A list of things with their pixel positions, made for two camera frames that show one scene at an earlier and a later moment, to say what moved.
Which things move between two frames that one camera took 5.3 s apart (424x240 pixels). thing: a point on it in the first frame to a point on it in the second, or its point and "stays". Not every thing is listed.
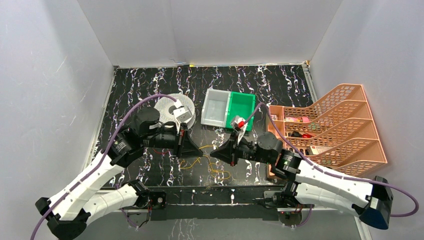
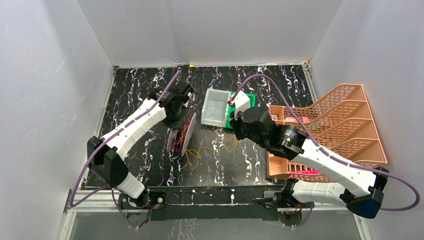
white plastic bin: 216,108 stays
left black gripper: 180,144 to 185,91
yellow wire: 196,160 to 187,153
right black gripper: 227,152 to 236,123
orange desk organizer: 339,133 stays
